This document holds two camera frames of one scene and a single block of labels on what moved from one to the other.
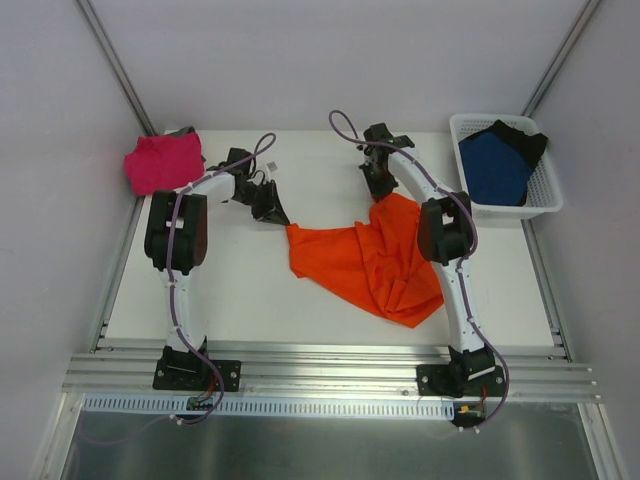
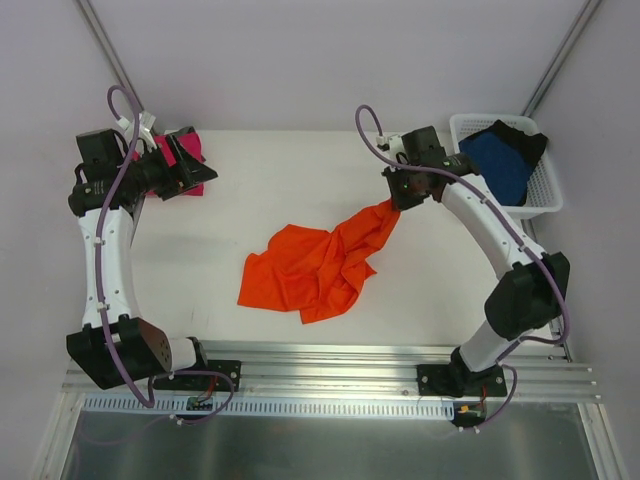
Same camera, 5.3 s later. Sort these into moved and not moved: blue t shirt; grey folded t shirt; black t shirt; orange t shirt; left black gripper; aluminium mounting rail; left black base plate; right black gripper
Moved: orange t shirt; left black gripper; right black gripper
Not moved: left black base plate; black t shirt; aluminium mounting rail; blue t shirt; grey folded t shirt
